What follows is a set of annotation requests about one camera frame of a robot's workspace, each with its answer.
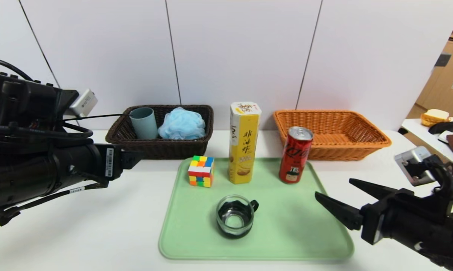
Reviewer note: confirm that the yellow bread loaf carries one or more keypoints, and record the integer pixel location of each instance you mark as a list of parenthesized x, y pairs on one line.
[(433, 116)]

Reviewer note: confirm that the dark brown wicker basket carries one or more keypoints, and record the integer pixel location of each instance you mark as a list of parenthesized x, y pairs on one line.
[(155, 150)]

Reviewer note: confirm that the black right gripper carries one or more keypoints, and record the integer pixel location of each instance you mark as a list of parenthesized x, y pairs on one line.
[(373, 224)]

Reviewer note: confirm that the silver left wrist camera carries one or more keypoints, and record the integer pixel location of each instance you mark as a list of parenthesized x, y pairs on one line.
[(84, 102)]

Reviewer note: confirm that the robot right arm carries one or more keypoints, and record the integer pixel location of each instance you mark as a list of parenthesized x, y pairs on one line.
[(444, 241)]

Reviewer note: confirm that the red cola can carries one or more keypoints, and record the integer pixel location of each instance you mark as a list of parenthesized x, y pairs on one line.
[(295, 158)]

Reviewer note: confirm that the light green plastic tray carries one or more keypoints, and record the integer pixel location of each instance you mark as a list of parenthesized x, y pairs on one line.
[(286, 233)]

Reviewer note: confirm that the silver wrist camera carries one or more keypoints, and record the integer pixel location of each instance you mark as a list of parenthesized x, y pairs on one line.
[(84, 102), (414, 165)]

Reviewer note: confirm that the orange wicker basket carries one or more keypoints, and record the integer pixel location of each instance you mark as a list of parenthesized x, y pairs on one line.
[(335, 152)]

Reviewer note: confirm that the black cloth item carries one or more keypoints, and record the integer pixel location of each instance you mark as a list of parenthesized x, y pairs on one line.
[(443, 128)]

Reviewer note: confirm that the blue-grey plastic cup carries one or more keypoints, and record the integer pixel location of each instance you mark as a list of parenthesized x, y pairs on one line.
[(143, 124)]

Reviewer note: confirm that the wooden cabinet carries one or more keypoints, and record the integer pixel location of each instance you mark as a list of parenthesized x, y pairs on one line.
[(448, 75)]

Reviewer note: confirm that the white side table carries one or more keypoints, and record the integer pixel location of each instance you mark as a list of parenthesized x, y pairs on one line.
[(422, 136)]

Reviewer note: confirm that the multicoloured puzzle cube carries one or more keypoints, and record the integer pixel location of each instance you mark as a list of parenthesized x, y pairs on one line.
[(201, 171)]

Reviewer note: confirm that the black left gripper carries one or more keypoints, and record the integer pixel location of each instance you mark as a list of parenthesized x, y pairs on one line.
[(111, 162)]

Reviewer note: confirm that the light blue bath pouf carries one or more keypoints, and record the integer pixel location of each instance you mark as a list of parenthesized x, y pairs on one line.
[(181, 124)]

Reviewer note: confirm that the tall yellow snack box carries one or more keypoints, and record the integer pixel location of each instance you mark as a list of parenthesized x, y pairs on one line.
[(243, 150)]

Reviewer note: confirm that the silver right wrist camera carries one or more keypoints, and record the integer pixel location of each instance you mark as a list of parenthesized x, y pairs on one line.
[(414, 165)]

